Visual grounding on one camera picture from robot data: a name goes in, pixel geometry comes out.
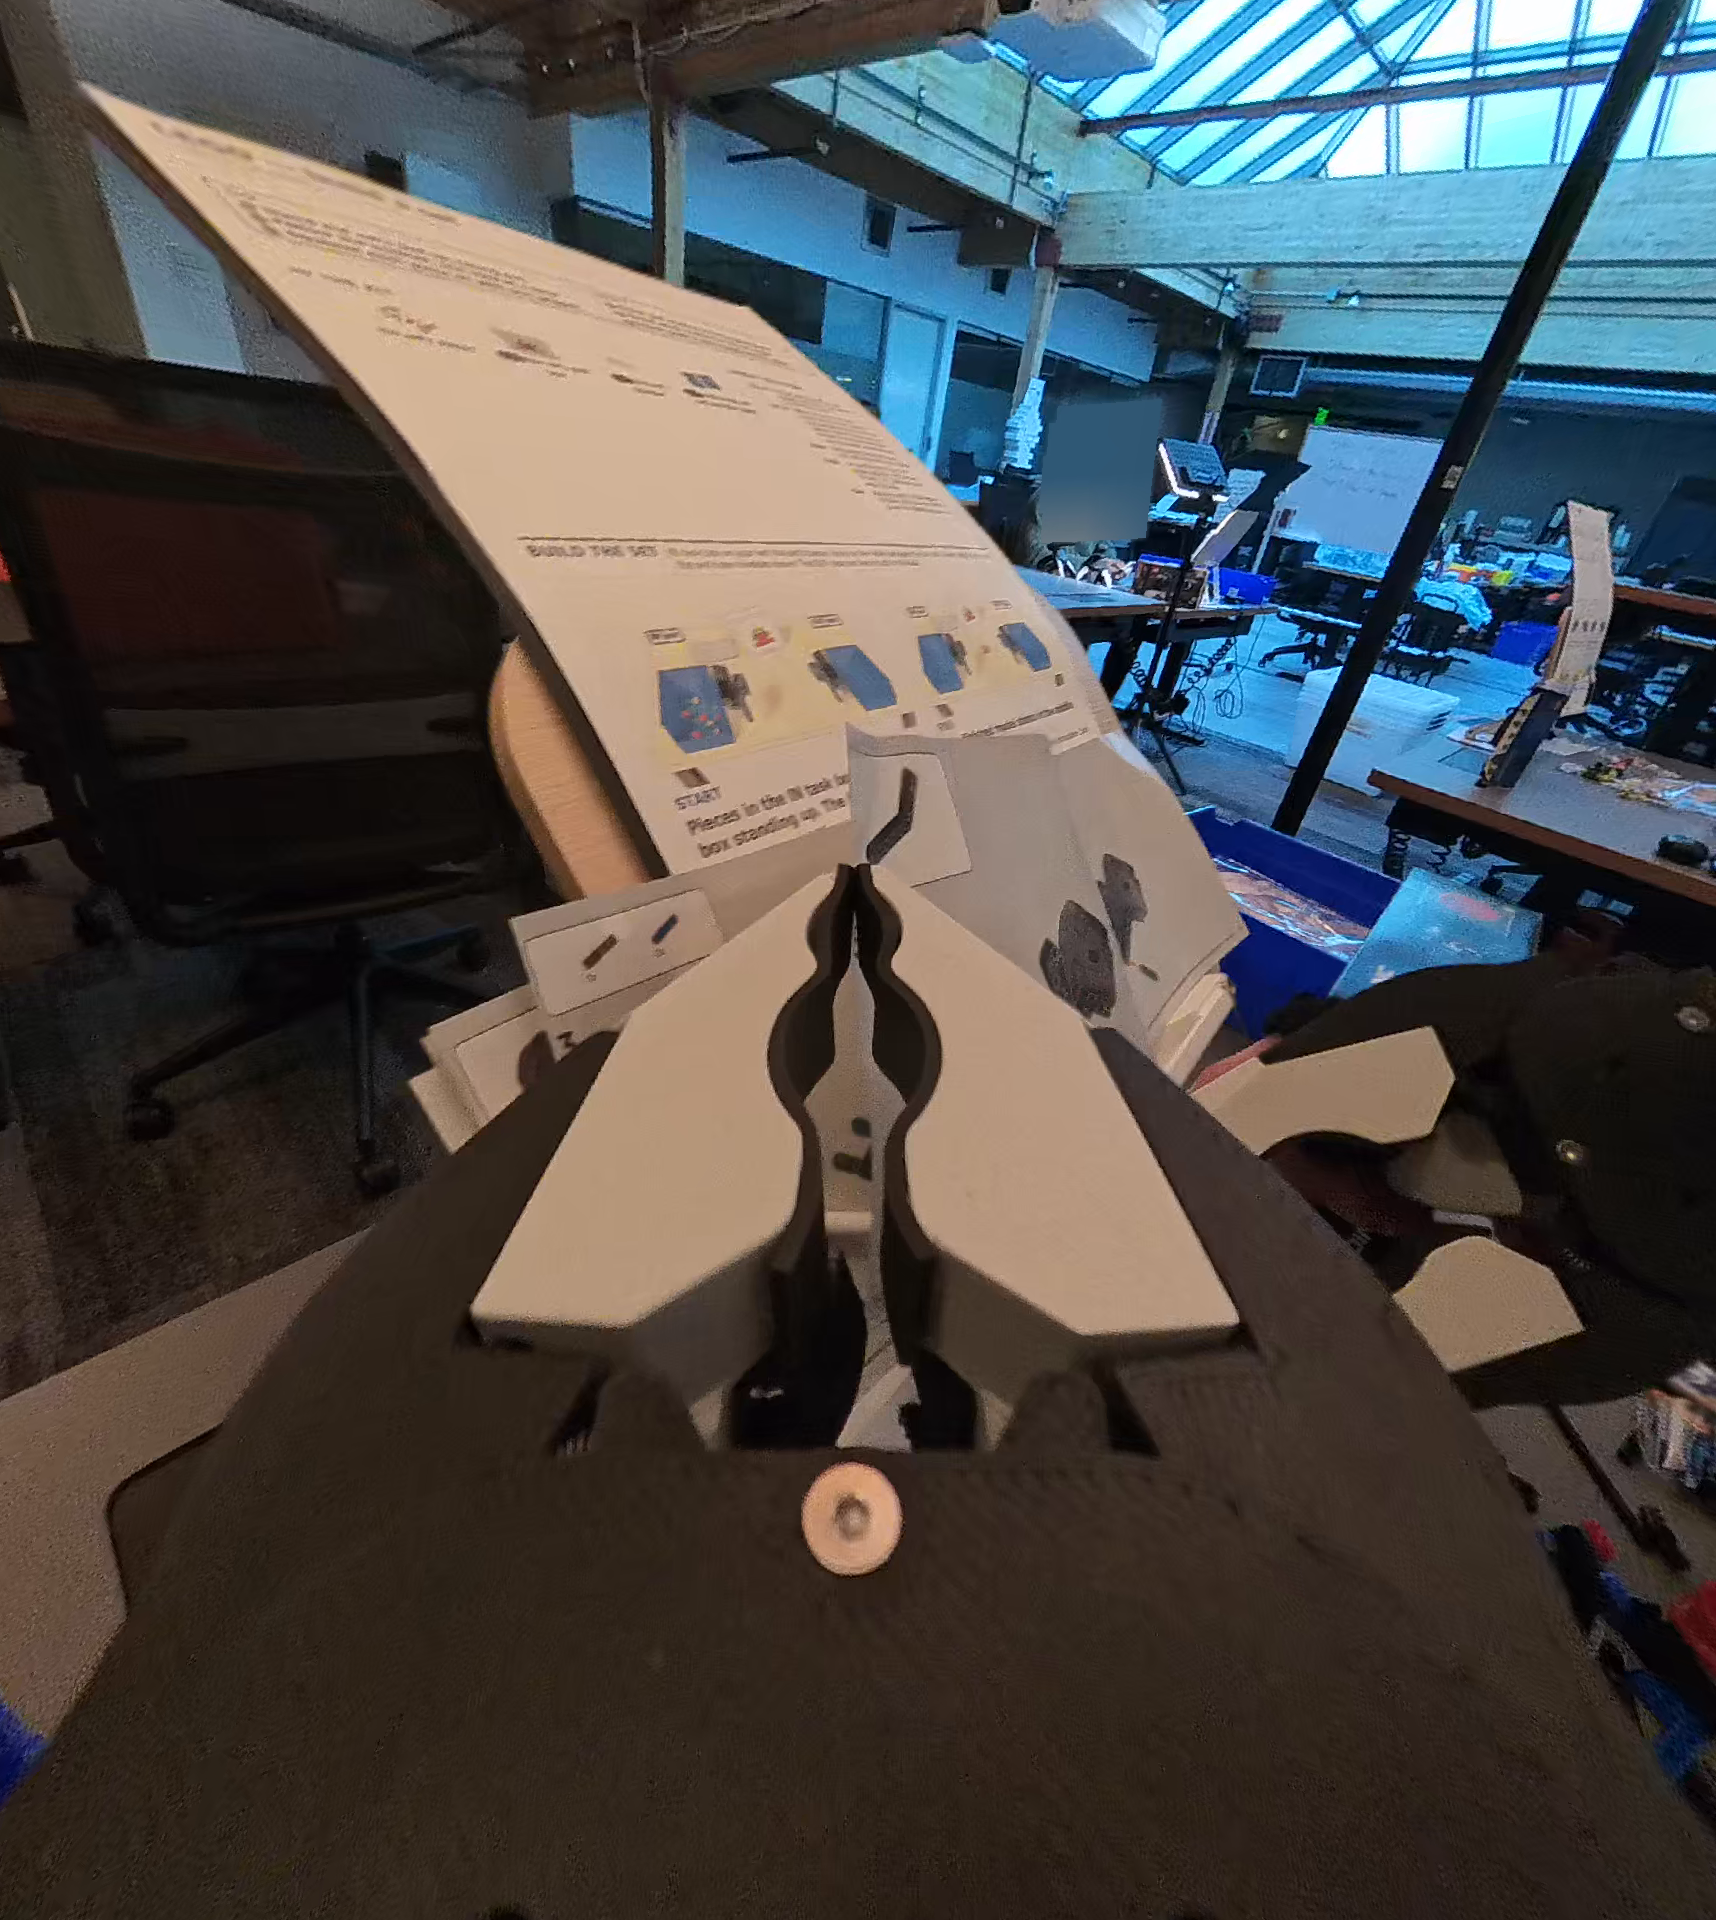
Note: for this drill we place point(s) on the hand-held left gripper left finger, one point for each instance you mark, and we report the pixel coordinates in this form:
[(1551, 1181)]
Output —
[(647, 1198)]

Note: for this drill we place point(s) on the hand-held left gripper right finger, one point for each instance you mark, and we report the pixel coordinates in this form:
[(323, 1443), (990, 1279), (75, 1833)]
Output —
[(1067, 1198)]

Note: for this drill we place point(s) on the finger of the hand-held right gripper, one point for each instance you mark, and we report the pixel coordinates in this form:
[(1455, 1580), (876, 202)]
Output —
[(1487, 1296), (1337, 1087)]

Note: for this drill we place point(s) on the background work table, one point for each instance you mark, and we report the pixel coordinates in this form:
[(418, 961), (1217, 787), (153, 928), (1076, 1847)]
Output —
[(1129, 600), (1593, 816)]

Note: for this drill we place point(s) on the translucent storage box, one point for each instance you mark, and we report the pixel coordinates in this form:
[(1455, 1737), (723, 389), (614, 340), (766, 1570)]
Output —
[(1376, 719)]

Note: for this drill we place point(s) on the pile of loose building parts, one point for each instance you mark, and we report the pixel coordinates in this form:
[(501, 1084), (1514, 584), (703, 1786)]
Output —
[(1653, 1651)]

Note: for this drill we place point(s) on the whiteboard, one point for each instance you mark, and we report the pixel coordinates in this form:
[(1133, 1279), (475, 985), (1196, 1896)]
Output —
[(1376, 488)]

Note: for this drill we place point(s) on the black steel pole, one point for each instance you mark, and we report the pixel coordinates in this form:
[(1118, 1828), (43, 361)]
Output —
[(1473, 419)]

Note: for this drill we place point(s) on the black office chair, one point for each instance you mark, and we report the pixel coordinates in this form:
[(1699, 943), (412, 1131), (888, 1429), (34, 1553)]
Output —
[(243, 631)]

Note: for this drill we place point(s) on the open instruction booklet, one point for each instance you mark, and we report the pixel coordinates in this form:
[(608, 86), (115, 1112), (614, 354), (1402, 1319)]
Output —
[(647, 494)]

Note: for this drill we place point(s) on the glass skylight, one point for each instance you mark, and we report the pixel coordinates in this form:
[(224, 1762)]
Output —
[(1473, 76)]

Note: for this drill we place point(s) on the white ceiling projector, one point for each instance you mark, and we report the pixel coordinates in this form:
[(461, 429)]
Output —
[(1085, 25)]

